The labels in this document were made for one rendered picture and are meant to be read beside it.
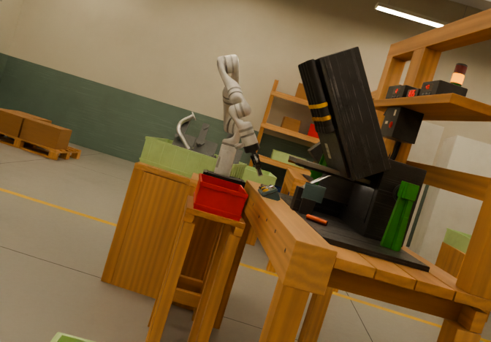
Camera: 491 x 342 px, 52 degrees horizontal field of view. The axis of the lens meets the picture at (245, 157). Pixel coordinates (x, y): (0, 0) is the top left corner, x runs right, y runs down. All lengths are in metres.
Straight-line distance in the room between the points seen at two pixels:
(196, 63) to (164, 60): 0.62
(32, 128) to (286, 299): 6.49
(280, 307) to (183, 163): 1.75
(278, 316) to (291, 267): 0.16
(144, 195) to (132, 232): 0.25
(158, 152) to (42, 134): 4.58
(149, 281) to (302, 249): 1.86
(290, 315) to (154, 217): 1.74
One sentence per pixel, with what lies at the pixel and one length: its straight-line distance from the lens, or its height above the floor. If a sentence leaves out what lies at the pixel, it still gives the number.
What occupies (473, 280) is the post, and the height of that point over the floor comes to 0.93.
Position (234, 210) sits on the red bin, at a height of 0.84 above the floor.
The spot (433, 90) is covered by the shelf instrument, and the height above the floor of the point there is 1.57.
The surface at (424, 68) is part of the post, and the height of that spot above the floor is 1.75.
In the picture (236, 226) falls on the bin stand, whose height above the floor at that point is 0.78.
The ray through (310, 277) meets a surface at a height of 0.80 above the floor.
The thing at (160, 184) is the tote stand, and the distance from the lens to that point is 3.21.
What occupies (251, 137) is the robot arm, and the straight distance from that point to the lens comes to 2.38.
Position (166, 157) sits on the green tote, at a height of 0.87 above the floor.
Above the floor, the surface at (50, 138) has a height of 0.27.
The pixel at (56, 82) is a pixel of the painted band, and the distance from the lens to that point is 10.33.
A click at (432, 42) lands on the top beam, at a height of 1.87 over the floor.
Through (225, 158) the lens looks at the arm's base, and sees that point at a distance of 2.83.
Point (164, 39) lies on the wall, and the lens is 9.85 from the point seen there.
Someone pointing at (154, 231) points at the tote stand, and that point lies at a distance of 3.26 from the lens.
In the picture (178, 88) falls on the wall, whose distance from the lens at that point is 9.67.
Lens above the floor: 1.17
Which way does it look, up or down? 3 degrees down
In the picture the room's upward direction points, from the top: 17 degrees clockwise
